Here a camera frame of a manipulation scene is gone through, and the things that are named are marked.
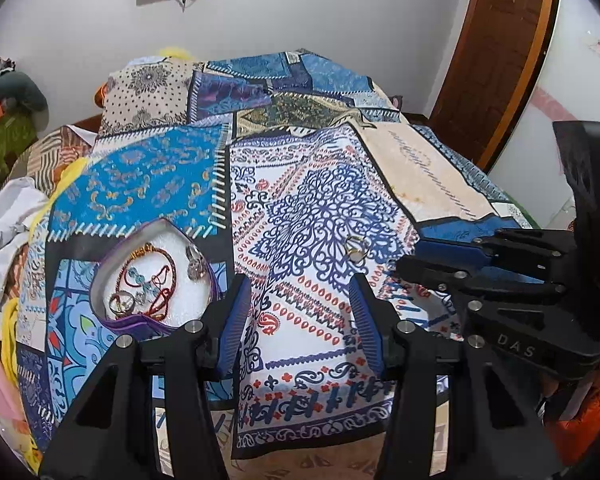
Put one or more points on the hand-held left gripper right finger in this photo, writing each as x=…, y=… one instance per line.
x=365, y=320

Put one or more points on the pink paper sticker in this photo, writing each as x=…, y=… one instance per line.
x=599, y=50

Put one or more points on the pile of clothes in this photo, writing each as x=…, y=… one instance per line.
x=15, y=85

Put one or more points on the silver crystal earring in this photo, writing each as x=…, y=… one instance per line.
x=197, y=264

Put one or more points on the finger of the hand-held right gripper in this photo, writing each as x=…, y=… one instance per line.
x=450, y=249
x=480, y=287

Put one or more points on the green patterned cloth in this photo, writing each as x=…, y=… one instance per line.
x=5, y=155

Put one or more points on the brown wooden door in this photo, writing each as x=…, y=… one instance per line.
x=495, y=60

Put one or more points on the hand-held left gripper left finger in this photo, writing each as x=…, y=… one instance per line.
x=235, y=320

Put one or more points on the white wardrobe sliding door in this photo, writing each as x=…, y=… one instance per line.
x=555, y=70

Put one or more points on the brown striped bedsheet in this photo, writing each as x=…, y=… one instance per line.
x=50, y=155

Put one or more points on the purple heart-shaped box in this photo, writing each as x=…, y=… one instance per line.
x=185, y=300

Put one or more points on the white cloth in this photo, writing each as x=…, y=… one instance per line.
x=5, y=240

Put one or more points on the blue patchwork blanket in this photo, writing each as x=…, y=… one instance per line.
x=305, y=185

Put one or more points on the grey bag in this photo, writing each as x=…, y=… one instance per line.
x=397, y=102

